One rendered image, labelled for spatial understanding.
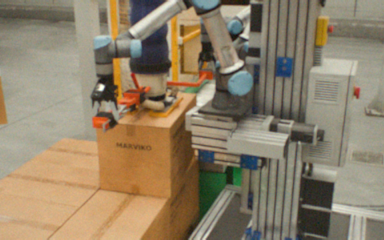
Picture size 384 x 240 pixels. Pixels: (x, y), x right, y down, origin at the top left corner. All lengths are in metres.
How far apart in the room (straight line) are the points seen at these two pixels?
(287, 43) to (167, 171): 0.87
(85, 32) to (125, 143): 1.72
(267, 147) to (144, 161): 0.66
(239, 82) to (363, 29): 9.40
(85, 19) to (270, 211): 2.22
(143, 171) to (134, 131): 0.22
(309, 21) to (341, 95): 0.38
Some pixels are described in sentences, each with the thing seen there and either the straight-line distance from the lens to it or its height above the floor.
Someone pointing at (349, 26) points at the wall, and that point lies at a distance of 11.27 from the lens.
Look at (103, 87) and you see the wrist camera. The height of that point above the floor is 1.23.
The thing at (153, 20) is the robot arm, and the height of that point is 1.48.
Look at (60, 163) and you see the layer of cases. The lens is 2.86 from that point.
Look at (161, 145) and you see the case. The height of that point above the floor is 0.84.
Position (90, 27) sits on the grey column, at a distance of 3.81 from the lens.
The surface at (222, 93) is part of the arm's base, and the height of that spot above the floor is 1.12.
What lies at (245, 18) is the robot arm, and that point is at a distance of 2.53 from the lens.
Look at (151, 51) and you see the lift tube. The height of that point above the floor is 1.28.
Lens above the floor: 1.72
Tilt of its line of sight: 20 degrees down
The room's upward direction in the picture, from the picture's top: straight up
